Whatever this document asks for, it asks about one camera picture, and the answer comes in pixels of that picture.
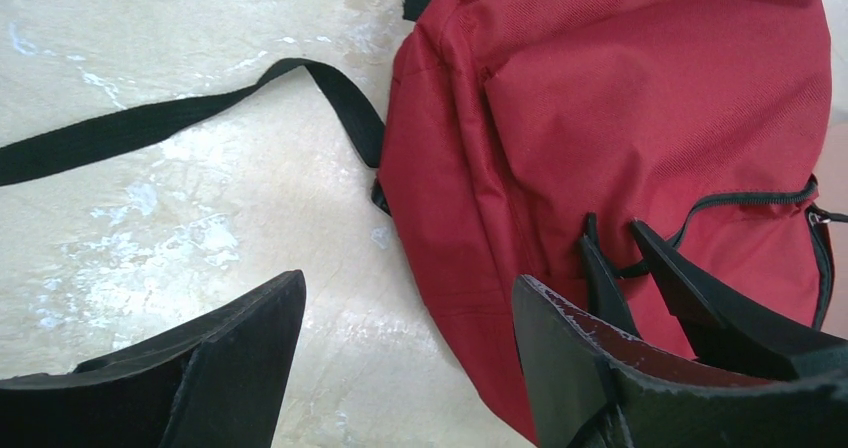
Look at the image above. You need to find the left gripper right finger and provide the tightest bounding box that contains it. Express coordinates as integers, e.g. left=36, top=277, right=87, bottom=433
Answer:
left=512, top=275, right=847, bottom=447

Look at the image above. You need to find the red backpack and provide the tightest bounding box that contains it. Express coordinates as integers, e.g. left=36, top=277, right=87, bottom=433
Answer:
left=0, top=0, right=848, bottom=446

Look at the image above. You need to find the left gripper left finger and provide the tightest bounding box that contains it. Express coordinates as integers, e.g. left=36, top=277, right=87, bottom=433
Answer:
left=1, top=270, right=306, bottom=447

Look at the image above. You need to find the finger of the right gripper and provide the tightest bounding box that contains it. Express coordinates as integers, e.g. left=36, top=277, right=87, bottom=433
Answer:
left=579, top=213, right=641, bottom=339
left=631, top=220, right=847, bottom=381

